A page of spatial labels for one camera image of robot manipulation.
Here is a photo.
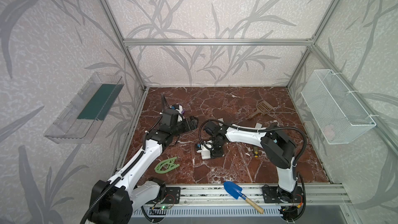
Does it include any white remote control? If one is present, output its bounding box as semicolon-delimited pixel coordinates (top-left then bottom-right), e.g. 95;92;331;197
201;149;211;160

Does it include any black yellow screwdriver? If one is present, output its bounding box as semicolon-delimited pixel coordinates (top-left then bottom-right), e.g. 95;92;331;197
253;146;259;158

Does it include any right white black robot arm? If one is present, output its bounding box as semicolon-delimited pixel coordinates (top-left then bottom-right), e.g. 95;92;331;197
199;119;307;203

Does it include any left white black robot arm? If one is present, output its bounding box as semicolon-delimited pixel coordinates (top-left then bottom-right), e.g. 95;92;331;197
81;105;199;224

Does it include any green plastic hanger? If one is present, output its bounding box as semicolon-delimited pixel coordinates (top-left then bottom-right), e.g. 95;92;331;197
154;157;180;174

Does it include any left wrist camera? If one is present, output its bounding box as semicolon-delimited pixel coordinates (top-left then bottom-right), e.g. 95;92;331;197
172;104;183;114

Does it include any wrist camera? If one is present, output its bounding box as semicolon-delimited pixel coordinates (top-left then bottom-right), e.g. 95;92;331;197
172;104;183;114
195;142;214;153

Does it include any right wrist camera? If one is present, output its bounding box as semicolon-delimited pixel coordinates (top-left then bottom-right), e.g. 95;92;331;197
195;142;214;153

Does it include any blue shovel wooden handle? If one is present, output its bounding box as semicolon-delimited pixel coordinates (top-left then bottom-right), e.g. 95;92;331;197
223;181;264;214

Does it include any aluminium front rail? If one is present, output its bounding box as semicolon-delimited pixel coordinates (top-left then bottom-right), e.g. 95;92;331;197
163;183;352;207

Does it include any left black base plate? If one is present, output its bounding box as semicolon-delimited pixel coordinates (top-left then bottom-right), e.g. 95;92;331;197
162;186;181;204

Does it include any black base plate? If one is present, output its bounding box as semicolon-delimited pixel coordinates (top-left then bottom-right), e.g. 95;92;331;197
261;185;305;205
162;186;181;204

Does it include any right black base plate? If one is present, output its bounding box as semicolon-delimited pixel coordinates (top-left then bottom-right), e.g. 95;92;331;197
261;185;305;205

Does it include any clear plastic wall bin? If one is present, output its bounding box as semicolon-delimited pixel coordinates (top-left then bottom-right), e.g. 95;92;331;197
44;72;124;144

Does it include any white wire basket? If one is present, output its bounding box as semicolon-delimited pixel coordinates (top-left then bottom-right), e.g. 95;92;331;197
301;69;376;145

